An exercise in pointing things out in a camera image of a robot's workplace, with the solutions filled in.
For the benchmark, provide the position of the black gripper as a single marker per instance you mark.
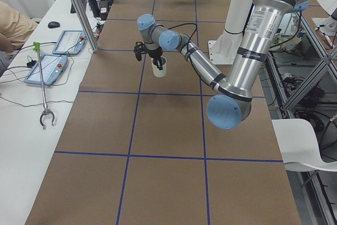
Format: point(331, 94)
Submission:
point(156, 54)

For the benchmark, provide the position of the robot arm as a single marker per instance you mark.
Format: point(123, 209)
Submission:
point(249, 31)

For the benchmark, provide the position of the black water bottle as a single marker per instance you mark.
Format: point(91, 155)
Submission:
point(94, 8)

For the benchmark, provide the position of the blue teach pendant far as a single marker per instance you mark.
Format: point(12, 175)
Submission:
point(70, 42)

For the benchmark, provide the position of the blue teach pendant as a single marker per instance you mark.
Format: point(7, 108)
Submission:
point(70, 42)
point(52, 67)

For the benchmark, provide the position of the blue teach pendant near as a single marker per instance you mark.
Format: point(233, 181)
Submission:
point(52, 67)

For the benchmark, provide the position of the black computer mouse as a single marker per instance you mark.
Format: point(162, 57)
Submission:
point(53, 24)

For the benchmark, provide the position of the person in beige shirt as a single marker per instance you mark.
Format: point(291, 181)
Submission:
point(16, 29)

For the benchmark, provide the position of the white chair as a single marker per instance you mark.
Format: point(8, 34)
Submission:
point(299, 146)

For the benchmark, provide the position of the aluminium frame post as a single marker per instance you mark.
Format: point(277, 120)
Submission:
point(81, 14)

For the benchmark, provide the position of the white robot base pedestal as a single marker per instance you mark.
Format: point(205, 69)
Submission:
point(224, 49)

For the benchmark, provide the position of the reacher grabber tool green handle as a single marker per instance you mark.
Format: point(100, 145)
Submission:
point(46, 110)

